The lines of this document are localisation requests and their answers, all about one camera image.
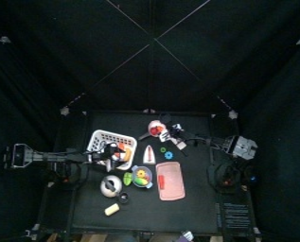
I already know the green toy starfruit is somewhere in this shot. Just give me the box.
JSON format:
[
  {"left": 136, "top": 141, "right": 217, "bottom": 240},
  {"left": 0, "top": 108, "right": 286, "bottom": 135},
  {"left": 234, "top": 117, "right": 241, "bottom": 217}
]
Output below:
[{"left": 122, "top": 172, "right": 134, "bottom": 187}]

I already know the red toy fruit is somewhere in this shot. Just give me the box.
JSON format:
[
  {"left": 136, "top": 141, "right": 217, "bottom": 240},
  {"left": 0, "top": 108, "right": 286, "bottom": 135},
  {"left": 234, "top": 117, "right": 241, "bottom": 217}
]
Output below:
[{"left": 150, "top": 126, "right": 164, "bottom": 136}]

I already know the orange toy food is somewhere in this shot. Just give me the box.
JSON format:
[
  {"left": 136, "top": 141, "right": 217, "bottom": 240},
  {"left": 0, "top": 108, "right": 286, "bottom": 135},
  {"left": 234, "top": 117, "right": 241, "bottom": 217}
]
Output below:
[{"left": 120, "top": 143, "right": 132, "bottom": 163}]

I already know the pink white toy pot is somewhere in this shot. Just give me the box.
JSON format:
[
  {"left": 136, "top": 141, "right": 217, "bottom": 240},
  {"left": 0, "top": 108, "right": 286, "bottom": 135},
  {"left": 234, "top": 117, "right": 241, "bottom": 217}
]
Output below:
[{"left": 136, "top": 119, "right": 168, "bottom": 141}]

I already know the white toy utensil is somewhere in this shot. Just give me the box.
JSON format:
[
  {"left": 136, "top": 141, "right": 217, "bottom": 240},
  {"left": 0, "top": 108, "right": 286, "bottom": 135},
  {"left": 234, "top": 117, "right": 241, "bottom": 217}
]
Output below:
[{"left": 172, "top": 140, "right": 187, "bottom": 150}]

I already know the white plastic basket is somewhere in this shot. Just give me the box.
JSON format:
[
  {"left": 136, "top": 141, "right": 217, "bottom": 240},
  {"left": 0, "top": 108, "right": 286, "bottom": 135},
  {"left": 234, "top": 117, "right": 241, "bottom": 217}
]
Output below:
[{"left": 84, "top": 129, "right": 138, "bottom": 171}]

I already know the white red triangular toy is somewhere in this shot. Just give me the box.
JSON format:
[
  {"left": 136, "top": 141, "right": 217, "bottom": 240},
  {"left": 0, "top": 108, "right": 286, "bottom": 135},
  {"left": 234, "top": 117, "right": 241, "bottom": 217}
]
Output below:
[{"left": 142, "top": 144, "right": 156, "bottom": 165}]

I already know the gray toy bowl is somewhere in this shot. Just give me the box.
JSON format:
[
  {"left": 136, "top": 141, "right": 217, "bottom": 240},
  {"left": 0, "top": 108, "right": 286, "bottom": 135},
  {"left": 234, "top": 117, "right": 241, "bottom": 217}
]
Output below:
[{"left": 130, "top": 165, "right": 154, "bottom": 190}]

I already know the green yellow toy fruit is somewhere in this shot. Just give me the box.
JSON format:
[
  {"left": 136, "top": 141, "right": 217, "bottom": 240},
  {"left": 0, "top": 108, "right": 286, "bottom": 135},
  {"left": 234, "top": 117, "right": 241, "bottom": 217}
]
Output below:
[{"left": 132, "top": 177, "right": 150, "bottom": 186}]

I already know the small metal cup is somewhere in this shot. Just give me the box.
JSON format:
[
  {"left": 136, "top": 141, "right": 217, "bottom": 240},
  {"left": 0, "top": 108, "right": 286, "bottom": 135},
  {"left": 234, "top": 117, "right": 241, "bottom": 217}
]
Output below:
[{"left": 116, "top": 192, "right": 130, "bottom": 204}]

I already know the red toy food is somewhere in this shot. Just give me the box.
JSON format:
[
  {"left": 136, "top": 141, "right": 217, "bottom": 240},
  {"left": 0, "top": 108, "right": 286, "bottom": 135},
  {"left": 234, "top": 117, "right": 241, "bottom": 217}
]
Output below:
[{"left": 156, "top": 174, "right": 166, "bottom": 190}]

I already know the pink cutting board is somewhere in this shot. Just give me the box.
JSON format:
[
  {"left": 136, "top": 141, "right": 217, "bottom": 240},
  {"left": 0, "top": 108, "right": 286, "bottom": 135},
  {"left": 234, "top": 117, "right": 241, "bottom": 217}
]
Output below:
[{"left": 154, "top": 161, "right": 186, "bottom": 201}]

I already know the pale yellow toy block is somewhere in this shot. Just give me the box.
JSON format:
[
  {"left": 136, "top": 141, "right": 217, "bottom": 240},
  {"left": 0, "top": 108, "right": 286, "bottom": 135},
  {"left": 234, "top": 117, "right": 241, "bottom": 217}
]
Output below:
[{"left": 104, "top": 202, "right": 122, "bottom": 217}]

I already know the black printed label sheet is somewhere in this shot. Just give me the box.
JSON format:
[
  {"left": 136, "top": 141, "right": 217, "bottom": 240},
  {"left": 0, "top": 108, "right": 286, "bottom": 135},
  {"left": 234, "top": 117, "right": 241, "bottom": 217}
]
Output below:
[{"left": 221, "top": 201, "right": 251, "bottom": 231}]

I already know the thin white diagonal cord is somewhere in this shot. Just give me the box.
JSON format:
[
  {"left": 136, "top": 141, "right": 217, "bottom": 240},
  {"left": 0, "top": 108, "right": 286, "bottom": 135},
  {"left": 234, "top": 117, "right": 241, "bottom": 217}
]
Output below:
[
  {"left": 61, "top": 0, "right": 211, "bottom": 112},
  {"left": 104, "top": 0, "right": 235, "bottom": 115}
]

